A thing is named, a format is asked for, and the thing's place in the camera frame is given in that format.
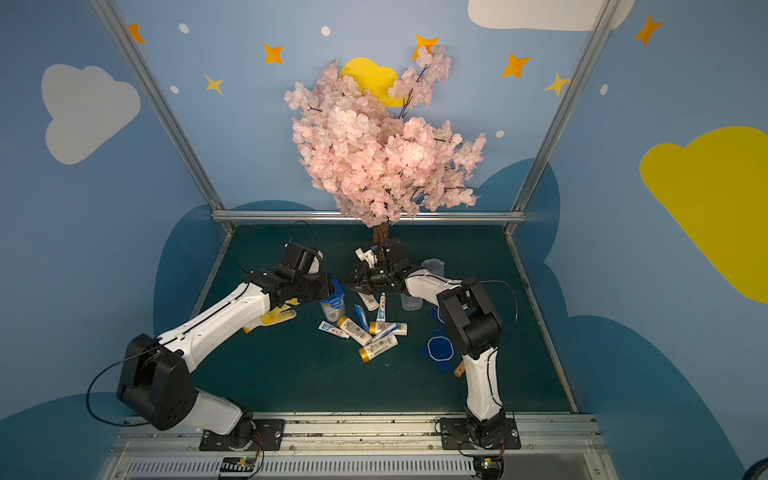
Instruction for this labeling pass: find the blue cup lid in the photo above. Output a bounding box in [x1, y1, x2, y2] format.
[429, 306, 443, 323]
[420, 329, 456, 371]

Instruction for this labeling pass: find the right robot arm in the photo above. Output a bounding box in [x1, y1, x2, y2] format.
[348, 239, 506, 436]

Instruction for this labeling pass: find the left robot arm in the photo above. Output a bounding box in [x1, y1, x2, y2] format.
[116, 243, 332, 439]

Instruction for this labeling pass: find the orange-cap white bottle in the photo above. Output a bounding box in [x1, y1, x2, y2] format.
[358, 334, 398, 363]
[369, 321, 408, 337]
[358, 292, 379, 312]
[337, 316, 372, 346]

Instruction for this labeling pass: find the yellow work glove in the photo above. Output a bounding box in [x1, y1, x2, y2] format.
[242, 299, 299, 334]

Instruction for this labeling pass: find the blue toothbrush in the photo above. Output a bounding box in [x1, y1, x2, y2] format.
[354, 304, 370, 333]
[371, 323, 399, 343]

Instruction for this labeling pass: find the white blue toothpaste tube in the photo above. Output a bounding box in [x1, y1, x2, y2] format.
[376, 293, 387, 322]

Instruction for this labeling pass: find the pink cherry blossom tree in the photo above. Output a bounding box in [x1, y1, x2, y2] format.
[284, 46, 486, 245]

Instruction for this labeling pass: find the left circuit board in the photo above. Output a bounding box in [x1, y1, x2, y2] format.
[218, 457, 259, 479]

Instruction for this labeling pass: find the circuit board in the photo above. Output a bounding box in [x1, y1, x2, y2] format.
[472, 457, 505, 480]
[218, 457, 259, 479]

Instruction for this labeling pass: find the right circuit board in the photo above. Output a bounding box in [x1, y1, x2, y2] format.
[472, 457, 505, 480]

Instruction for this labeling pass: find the aluminium back frame bar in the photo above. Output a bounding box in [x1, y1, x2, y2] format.
[211, 209, 527, 226]

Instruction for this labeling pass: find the green wooden-handled scraper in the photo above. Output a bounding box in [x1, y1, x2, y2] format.
[453, 362, 466, 378]

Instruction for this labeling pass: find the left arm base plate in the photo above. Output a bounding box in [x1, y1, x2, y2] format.
[199, 418, 285, 452]

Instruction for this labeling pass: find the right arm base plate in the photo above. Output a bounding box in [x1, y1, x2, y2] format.
[436, 417, 522, 450]

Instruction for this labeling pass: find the left aluminium frame post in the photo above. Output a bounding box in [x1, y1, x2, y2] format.
[90, 0, 225, 211]

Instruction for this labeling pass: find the aluminium frame post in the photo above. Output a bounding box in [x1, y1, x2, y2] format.
[90, 0, 225, 211]
[504, 0, 623, 240]

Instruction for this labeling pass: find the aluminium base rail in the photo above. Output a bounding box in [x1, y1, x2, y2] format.
[98, 413, 618, 479]

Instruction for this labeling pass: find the right aluminium frame post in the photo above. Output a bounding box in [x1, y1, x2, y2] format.
[504, 0, 623, 240]

